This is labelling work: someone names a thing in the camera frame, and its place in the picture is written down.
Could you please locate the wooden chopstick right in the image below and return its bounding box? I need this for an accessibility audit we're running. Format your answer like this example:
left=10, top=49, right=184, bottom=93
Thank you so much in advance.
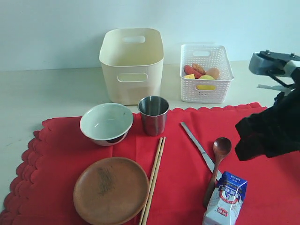
left=145, top=136, right=166, bottom=224

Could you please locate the steel table knife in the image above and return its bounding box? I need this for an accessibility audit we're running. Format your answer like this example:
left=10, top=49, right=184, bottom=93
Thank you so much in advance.
left=180, top=122, right=215, bottom=172

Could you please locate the cream plastic bin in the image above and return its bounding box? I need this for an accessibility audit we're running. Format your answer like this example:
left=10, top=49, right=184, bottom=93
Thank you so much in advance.
left=99, top=28, right=164, bottom=105

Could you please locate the red sausage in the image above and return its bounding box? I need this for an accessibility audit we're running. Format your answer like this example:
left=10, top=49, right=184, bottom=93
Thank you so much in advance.
left=184, top=65, right=203, bottom=79

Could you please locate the wooden chopstick left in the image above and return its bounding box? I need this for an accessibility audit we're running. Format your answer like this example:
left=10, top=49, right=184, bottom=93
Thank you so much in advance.
left=139, top=137, right=164, bottom=225

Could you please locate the yellow lemon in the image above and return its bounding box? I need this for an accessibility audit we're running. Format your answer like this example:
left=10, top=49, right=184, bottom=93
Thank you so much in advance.
left=196, top=75, right=216, bottom=90

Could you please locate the wooden chopstick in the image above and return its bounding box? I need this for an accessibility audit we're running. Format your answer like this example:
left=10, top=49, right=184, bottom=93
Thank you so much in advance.
left=139, top=137, right=164, bottom=225
left=145, top=136, right=166, bottom=224

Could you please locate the red scalloped table cloth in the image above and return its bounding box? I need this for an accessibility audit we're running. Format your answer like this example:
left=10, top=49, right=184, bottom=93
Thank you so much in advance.
left=0, top=103, right=300, bottom=225

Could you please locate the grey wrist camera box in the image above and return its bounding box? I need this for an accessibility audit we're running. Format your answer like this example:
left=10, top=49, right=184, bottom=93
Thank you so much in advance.
left=248, top=50, right=300, bottom=77

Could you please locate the orange fried nugget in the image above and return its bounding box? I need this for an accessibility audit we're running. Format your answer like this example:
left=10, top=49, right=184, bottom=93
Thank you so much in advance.
left=192, top=63, right=206, bottom=75

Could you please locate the stainless steel cup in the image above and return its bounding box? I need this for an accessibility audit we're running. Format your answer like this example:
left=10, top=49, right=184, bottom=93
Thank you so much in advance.
left=137, top=96, right=169, bottom=136

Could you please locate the yellow cheese wedge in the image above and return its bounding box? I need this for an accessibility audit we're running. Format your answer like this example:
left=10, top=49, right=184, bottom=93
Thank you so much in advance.
left=184, top=74, right=195, bottom=79

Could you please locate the brown wooden plate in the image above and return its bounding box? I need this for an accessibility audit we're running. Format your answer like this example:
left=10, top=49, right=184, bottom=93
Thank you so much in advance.
left=73, top=157, right=150, bottom=225

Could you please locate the white ceramic bowl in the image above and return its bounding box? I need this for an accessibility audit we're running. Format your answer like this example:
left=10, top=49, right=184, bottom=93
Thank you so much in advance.
left=80, top=103, right=134, bottom=146

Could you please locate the blue white milk carton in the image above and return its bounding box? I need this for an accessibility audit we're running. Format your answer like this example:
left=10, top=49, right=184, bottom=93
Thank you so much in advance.
left=202, top=172, right=248, bottom=225

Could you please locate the brown egg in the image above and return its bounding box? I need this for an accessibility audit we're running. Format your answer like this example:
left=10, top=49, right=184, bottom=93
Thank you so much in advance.
left=206, top=67, right=220, bottom=79

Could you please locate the dark wooden spoon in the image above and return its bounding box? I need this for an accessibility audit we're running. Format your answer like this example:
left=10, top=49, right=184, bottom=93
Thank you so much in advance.
left=202, top=137, right=232, bottom=208

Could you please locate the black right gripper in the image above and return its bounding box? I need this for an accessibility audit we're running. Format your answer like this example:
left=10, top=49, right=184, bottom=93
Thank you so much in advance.
left=235, top=68, right=300, bottom=161

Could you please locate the white perforated plastic basket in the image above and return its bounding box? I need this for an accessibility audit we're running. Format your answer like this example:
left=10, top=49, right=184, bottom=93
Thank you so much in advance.
left=180, top=44, right=234, bottom=104

